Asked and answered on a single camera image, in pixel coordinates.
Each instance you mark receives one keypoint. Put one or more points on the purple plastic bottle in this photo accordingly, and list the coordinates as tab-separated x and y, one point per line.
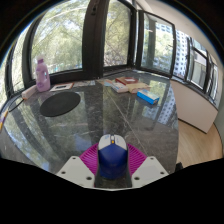
42	76

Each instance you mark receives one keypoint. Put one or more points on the thin colourful booklet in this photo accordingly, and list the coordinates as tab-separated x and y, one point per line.
109	82

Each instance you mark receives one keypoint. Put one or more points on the blue and white computer mouse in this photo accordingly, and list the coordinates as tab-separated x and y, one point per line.
112	160

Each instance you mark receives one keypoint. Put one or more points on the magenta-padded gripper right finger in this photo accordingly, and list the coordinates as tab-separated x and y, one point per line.
146	168

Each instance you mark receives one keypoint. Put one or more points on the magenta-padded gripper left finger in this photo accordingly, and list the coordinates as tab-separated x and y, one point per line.
80	168

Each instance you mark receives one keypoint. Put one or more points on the small beige cardboard box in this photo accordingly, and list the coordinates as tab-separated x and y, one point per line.
28	92

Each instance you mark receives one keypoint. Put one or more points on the round black mouse pad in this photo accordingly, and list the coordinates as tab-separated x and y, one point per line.
60	104

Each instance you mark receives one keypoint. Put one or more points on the red book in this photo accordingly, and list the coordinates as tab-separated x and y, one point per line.
126	80

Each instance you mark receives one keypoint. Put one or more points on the white framed card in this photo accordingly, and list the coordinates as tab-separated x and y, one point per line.
61	87

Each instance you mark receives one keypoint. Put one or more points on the beige book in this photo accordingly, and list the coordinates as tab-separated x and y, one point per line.
140	87

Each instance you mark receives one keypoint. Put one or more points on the printed paper leaflet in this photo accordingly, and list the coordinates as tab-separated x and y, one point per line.
85	83

